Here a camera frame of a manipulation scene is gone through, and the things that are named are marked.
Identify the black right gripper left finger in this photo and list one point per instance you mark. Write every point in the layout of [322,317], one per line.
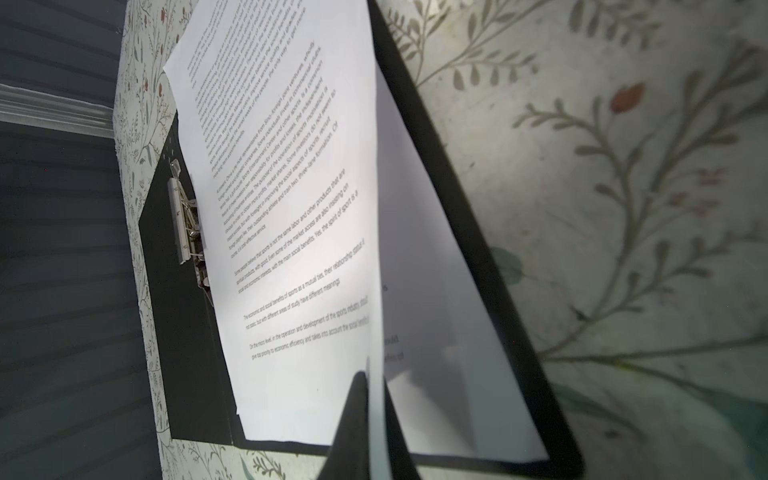
[348,456]

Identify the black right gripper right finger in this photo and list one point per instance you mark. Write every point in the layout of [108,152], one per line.
[401,463]

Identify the printed paper sheet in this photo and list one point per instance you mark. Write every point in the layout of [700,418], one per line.
[276,105]
[451,383]

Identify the black white file folder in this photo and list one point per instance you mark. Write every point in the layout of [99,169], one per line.
[198,392]

